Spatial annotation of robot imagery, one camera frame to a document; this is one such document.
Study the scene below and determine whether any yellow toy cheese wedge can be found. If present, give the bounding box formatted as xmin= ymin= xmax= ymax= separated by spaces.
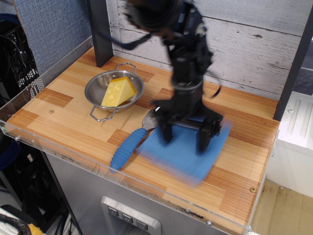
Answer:
xmin=101 ymin=76 xmax=137 ymax=107

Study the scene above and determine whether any small steel two-handled pan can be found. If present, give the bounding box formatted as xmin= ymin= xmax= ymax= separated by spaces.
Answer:
xmin=85 ymin=62 xmax=144 ymax=121

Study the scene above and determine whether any blue towel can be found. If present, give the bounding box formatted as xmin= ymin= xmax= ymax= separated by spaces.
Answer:
xmin=137 ymin=120 xmax=232 ymax=187

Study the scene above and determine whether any spoon with blue handle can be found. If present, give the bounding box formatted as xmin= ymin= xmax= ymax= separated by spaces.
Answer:
xmin=110 ymin=107 xmax=160 ymax=170

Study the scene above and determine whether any steel toy fridge cabinet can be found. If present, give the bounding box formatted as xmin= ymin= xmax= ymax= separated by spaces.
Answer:
xmin=45 ymin=155 xmax=230 ymax=235

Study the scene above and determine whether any clear acrylic guard rail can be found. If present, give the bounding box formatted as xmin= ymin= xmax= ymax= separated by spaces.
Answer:
xmin=0 ymin=40 xmax=279 ymax=235

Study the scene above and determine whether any white side unit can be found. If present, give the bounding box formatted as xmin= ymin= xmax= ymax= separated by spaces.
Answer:
xmin=266 ymin=92 xmax=313 ymax=197

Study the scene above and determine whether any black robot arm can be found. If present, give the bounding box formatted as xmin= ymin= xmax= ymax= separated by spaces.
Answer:
xmin=100 ymin=0 xmax=223 ymax=152

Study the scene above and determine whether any black braided cable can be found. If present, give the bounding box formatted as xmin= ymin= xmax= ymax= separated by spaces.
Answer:
xmin=0 ymin=212 xmax=37 ymax=235

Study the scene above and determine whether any left dark shelf post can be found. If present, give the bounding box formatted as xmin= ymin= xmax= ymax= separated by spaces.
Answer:
xmin=87 ymin=0 xmax=113 ymax=67

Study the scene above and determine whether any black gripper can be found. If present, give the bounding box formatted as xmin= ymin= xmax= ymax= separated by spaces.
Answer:
xmin=154 ymin=14 xmax=223 ymax=155

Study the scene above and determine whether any right dark shelf post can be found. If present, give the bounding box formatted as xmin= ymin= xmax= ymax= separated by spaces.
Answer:
xmin=272 ymin=24 xmax=313 ymax=121

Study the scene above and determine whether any dark shelf post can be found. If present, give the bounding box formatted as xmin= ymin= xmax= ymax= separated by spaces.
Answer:
xmin=87 ymin=0 xmax=113 ymax=67
xmin=272 ymin=24 xmax=313 ymax=121

